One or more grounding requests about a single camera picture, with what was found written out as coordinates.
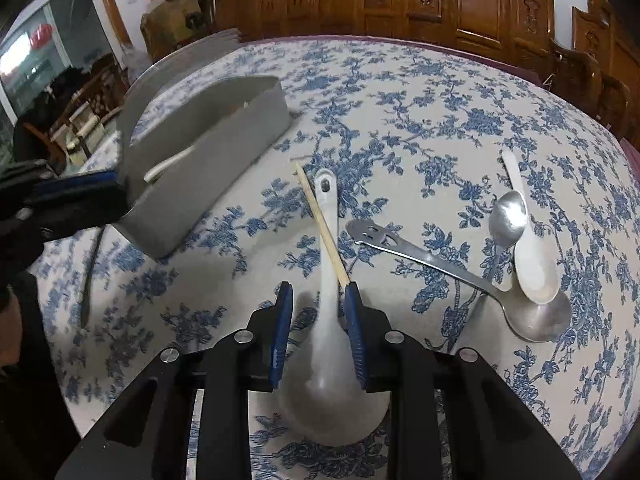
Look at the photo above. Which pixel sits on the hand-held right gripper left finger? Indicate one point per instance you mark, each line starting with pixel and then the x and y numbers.
pixel 282 335

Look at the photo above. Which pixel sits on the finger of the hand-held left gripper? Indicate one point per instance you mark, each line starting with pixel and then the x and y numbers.
pixel 85 212
pixel 75 181

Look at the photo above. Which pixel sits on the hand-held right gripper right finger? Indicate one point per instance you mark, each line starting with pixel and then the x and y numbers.
pixel 355 330

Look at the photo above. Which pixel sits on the dark brown chopstick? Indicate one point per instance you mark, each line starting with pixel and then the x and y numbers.
pixel 92 280

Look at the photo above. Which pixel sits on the large white ceramic spoon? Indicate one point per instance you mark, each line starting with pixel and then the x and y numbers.
pixel 325 400

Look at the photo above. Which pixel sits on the wooden chopstick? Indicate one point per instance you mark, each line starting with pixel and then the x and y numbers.
pixel 320 220

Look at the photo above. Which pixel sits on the metal rectangular tray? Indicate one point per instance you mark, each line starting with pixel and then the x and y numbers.
pixel 225 160

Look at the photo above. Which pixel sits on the large metal spoon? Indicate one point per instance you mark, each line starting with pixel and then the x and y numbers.
pixel 537 317

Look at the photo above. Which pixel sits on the small white ceramic spoon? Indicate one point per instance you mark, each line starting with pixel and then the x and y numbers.
pixel 532 270

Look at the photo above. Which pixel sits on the small metal spoon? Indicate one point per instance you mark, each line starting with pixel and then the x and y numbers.
pixel 507 217

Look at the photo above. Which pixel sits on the person's left hand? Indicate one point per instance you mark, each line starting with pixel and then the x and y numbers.
pixel 10 325

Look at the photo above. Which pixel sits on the wooden side chair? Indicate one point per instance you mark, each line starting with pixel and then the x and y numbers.
pixel 100 85

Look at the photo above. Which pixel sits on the red door decoration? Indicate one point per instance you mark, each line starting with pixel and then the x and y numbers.
pixel 41 36

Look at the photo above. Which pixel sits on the sliding glass door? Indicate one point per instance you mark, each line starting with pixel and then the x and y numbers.
pixel 70 30

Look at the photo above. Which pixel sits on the large cardboard box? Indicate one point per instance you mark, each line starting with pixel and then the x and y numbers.
pixel 165 35

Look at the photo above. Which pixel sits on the black standing fan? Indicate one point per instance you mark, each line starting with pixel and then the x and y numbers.
pixel 194 20

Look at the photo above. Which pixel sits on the wooden door frame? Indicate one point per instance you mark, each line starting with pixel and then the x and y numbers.
pixel 112 10

